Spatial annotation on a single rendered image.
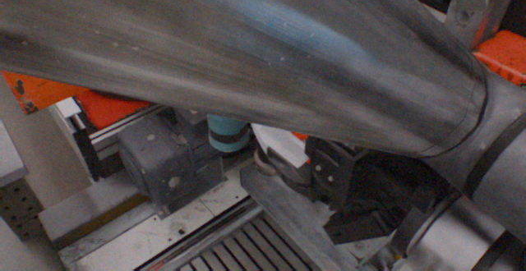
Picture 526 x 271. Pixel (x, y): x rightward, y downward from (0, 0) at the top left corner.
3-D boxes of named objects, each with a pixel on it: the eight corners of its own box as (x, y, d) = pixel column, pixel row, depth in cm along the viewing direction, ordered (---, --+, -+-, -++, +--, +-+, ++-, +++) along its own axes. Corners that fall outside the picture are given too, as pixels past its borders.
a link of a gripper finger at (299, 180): (288, 128, 43) (357, 172, 39) (287, 140, 44) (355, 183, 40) (256, 153, 40) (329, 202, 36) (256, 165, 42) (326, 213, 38)
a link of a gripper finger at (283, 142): (251, 78, 42) (325, 119, 38) (253, 120, 46) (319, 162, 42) (230, 92, 41) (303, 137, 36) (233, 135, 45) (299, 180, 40)
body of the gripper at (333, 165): (360, 87, 38) (477, 163, 32) (347, 149, 44) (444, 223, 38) (300, 123, 35) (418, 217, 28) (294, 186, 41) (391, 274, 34)
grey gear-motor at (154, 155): (278, 173, 136) (280, 91, 112) (165, 245, 117) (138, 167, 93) (244, 142, 146) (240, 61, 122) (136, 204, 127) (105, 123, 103)
